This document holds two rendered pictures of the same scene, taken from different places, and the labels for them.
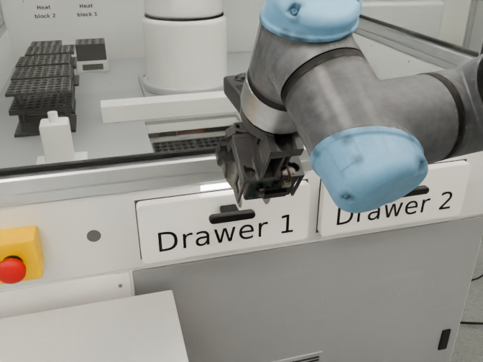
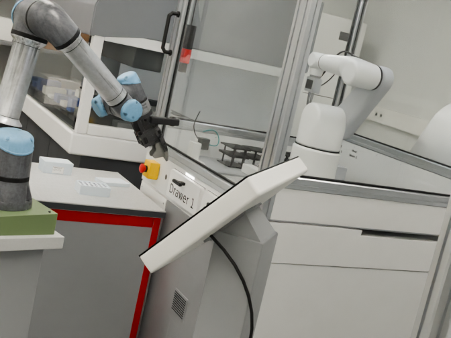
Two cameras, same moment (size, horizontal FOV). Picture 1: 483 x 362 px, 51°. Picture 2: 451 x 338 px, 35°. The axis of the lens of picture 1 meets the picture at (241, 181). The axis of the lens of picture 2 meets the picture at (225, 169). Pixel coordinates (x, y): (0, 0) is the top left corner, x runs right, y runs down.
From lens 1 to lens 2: 2.60 m
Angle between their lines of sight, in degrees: 73
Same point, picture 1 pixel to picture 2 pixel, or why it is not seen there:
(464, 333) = not seen: outside the picture
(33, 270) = (147, 174)
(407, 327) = not seen: hidden behind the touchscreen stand
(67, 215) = (165, 164)
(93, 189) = (170, 157)
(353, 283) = (203, 262)
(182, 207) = (177, 175)
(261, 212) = (189, 192)
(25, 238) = (151, 161)
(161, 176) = (182, 162)
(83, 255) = (162, 183)
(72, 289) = (157, 196)
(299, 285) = not seen: hidden behind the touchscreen
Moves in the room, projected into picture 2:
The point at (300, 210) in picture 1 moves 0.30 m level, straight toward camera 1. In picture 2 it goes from (196, 199) to (115, 183)
